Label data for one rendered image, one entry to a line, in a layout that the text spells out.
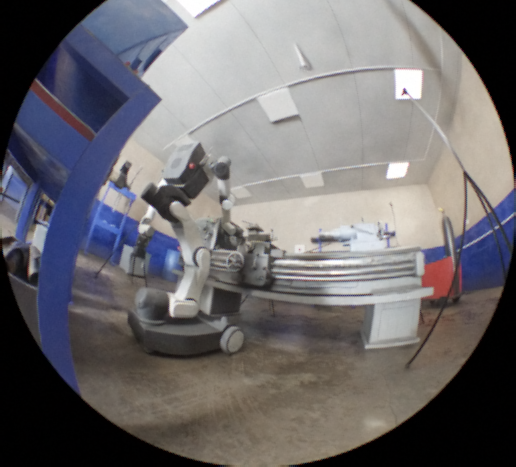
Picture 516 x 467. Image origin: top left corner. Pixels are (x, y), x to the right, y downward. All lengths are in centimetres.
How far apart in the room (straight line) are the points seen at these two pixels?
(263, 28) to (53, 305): 300
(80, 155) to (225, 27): 282
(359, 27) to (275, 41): 131
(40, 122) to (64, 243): 20
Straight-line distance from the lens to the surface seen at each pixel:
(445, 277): 321
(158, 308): 99
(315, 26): 289
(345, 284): 149
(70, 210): 31
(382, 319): 153
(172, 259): 486
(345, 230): 174
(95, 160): 32
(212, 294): 198
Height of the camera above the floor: 54
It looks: 25 degrees up
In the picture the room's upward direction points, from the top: 9 degrees clockwise
